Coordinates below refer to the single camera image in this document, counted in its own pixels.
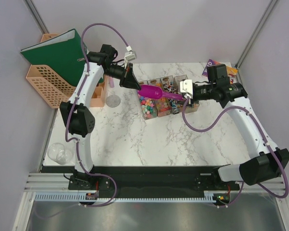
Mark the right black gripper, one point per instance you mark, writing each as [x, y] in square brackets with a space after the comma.
[193, 100]

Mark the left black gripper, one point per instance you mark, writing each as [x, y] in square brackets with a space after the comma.
[127, 79]

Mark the clear bin popsicle candies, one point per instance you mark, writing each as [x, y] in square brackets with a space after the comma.
[190, 108]

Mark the magenta plastic scoop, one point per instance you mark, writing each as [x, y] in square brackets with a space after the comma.
[155, 92]

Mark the clear bin lollipops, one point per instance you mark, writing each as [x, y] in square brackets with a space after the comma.
[170, 86]

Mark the clear bin translucent star candies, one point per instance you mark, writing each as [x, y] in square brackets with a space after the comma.
[162, 104]

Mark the clear bin opaque star candies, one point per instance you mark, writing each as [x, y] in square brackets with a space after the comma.
[148, 107]

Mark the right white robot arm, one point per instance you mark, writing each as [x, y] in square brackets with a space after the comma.
[267, 161]

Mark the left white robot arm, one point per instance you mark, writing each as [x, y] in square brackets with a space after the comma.
[77, 118]

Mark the pink marker pen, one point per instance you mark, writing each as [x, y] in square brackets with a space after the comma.
[111, 82]

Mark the clear jar lid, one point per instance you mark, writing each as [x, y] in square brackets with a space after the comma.
[113, 101]

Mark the Roald Dahl paperback book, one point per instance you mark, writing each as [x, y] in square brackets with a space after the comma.
[231, 72]

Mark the green lever arch binder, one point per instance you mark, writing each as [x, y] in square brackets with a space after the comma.
[63, 54]

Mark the peach plastic file rack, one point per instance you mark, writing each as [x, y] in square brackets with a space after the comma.
[50, 85]

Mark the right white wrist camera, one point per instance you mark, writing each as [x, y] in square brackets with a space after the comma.
[186, 88]

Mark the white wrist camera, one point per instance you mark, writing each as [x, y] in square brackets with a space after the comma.
[186, 88]
[129, 55]

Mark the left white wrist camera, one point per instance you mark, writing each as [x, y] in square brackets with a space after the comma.
[129, 55]

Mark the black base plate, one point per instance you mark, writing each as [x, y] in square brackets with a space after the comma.
[199, 178]

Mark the aluminium rail frame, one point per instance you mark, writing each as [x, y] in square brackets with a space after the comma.
[248, 209]

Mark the white slotted cable duct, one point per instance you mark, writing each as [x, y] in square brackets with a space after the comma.
[128, 195]

